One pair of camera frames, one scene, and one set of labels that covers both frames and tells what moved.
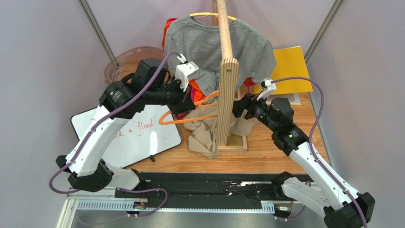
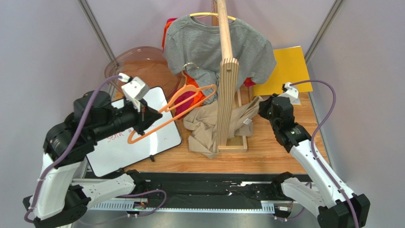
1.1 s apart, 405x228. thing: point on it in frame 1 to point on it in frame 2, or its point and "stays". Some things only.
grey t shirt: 188,39 stays
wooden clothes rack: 227,140 stays
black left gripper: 185,102 to 146,118
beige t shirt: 202,132 stays
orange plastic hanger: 199,104 to 187,87
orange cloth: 198,94 stays
